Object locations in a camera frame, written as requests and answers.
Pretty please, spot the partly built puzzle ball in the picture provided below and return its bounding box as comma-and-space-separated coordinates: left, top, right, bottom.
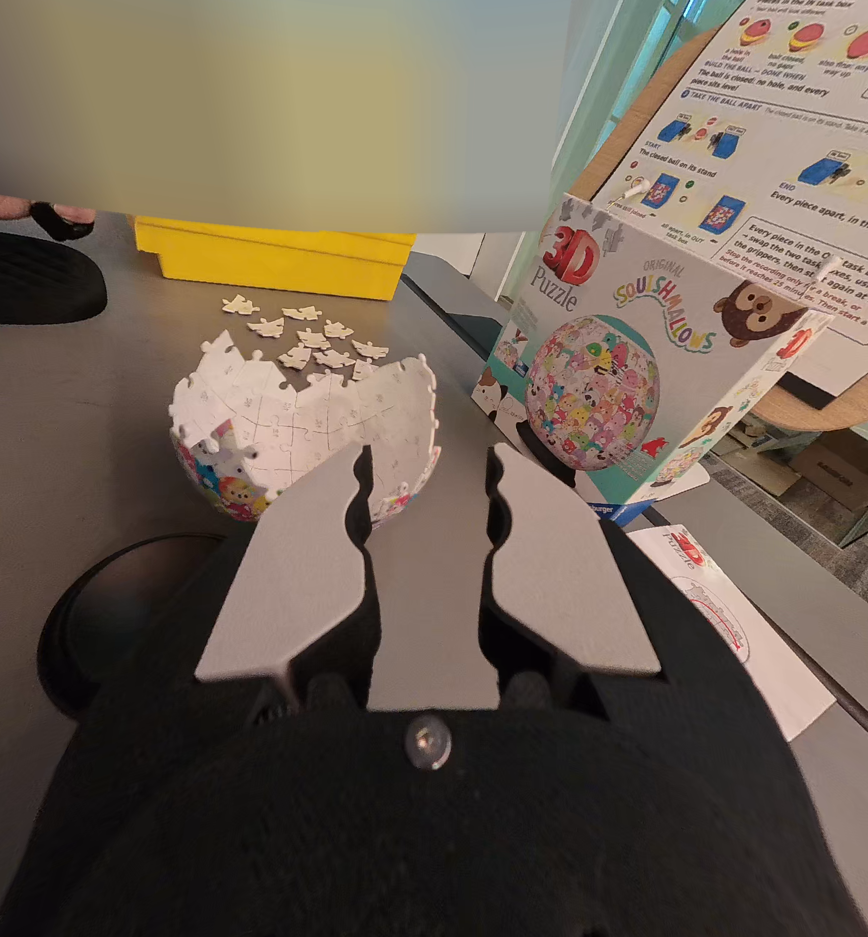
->
170, 329, 442, 524

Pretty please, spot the pile of white puzzle pieces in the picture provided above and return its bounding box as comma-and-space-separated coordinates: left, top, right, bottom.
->
222, 293, 391, 382

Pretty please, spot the colourful puzzle box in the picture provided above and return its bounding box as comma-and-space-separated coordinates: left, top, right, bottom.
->
471, 192, 834, 524

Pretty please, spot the white instruction leaflet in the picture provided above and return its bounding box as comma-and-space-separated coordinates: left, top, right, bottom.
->
628, 523, 838, 744

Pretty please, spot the rounded wooden board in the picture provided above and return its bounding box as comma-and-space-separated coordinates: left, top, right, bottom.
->
566, 22, 868, 433

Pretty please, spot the cardboard box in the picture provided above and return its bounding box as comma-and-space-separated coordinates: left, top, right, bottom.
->
789, 432, 868, 513

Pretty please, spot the yellow plastic bin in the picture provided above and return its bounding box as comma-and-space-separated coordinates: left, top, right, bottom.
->
134, 214, 416, 301

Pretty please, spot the black round ball stand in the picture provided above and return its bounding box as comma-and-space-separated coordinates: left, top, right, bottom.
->
37, 533, 259, 722

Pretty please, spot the black wristband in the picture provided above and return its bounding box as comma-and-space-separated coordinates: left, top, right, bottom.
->
30, 201, 97, 243

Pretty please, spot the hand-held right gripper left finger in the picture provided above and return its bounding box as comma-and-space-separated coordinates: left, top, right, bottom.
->
193, 443, 381, 709

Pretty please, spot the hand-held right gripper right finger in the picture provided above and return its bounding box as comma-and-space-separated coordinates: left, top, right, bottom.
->
480, 441, 663, 705

